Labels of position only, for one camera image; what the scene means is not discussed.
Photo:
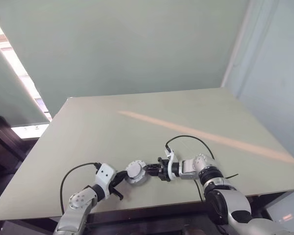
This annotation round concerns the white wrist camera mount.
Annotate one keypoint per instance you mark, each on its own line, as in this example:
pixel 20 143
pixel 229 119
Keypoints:
pixel 172 165
pixel 105 175

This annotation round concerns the dark wooden cabinet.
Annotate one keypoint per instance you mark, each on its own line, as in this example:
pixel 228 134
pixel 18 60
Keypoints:
pixel 2 144

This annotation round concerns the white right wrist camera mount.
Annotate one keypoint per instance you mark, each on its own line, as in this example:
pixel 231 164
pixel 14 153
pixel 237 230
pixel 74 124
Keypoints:
pixel 172 165

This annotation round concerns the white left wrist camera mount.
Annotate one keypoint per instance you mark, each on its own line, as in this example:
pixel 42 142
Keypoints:
pixel 105 175

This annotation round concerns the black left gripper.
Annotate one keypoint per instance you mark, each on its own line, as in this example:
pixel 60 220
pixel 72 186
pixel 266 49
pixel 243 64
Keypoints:
pixel 114 182

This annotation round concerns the dark table frame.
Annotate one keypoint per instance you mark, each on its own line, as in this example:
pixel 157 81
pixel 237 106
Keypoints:
pixel 149 218

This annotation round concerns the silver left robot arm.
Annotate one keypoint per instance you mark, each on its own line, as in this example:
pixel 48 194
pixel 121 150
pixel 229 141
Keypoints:
pixel 76 208

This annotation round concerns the frosted glass partition panel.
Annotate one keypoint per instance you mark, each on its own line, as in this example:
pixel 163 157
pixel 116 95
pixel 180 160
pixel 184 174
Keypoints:
pixel 9 83

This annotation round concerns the white box with screen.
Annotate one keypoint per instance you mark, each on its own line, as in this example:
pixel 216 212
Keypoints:
pixel 284 213

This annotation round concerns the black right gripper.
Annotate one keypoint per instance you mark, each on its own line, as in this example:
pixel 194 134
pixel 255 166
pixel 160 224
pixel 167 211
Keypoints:
pixel 164 170

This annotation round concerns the motor housing with copper windings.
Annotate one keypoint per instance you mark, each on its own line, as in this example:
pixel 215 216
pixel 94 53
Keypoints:
pixel 140 180

